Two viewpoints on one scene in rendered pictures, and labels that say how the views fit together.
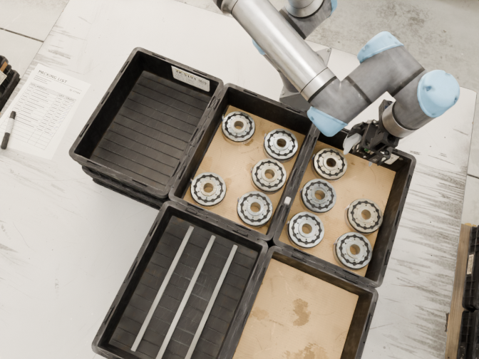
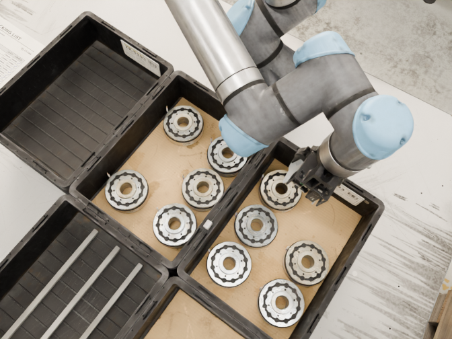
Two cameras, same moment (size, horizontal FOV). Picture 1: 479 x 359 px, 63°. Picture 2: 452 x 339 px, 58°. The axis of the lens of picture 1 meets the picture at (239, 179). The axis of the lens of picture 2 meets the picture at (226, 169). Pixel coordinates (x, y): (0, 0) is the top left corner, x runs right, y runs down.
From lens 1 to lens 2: 29 cm
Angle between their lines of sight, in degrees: 5
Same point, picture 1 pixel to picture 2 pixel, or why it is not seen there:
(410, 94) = (345, 121)
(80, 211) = not seen: outside the picture
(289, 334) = not seen: outside the picture
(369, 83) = (296, 97)
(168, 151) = (97, 136)
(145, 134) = (77, 111)
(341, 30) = (367, 42)
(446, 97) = (389, 134)
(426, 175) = (407, 227)
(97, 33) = not seen: outside the picture
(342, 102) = (258, 116)
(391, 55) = (330, 64)
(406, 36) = (442, 60)
